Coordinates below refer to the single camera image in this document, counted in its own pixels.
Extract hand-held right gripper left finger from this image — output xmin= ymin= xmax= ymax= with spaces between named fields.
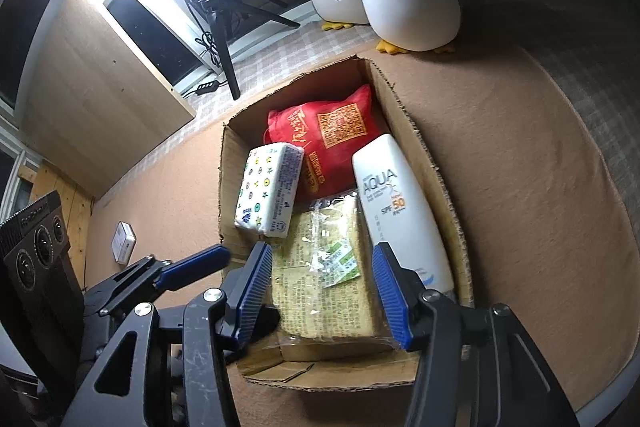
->
xmin=60 ymin=241 xmax=274 ymax=427

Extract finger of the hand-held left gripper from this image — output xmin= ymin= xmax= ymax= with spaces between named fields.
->
xmin=85 ymin=244 xmax=232 ymax=315
xmin=222 ymin=303 xmax=282 ymax=364

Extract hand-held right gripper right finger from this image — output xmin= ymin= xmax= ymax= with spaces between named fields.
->
xmin=371 ymin=242 xmax=581 ymax=427

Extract cardboard box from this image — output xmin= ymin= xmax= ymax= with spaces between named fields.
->
xmin=218 ymin=54 xmax=475 ymax=394

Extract white sunscreen bottle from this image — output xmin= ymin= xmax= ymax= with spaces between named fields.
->
xmin=351 ymin=133 xmax=457 ymax=303

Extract white dotted tissue pack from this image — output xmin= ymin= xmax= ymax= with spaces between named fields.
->
xmin=233 ymin=143 xmax=305 ymax=239

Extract red cloth pouch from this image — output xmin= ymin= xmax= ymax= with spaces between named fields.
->
xmin=264 ymin=84 xmax=388 ymax=208

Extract yellow plastic-wrapped packet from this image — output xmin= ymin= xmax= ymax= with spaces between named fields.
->
xmin=270 ymin=194 xmax=396 ymax=350

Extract small white box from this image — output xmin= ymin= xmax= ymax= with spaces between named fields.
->
xmin=111 ymin=221 xmax=137 ymax=266

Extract wooden plank panel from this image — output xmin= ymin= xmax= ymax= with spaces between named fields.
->
xmin=17 ymin=159 xmax=96 ymax=278

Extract light wooden cabinet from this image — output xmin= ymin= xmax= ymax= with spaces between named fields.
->
xmin=20 ymin=0 xmax=197 ymax=198

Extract black tripod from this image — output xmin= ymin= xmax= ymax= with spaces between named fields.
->
xmin=180 ymin=0 xmax=301 ymax=102

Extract white framed dark panel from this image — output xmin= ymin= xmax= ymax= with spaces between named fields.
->
xmin=104 ymin=0 xmax=211 ymax=88

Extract white window frame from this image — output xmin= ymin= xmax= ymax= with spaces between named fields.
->
xmin=0 ymin=97 xmax=41 ymax=218

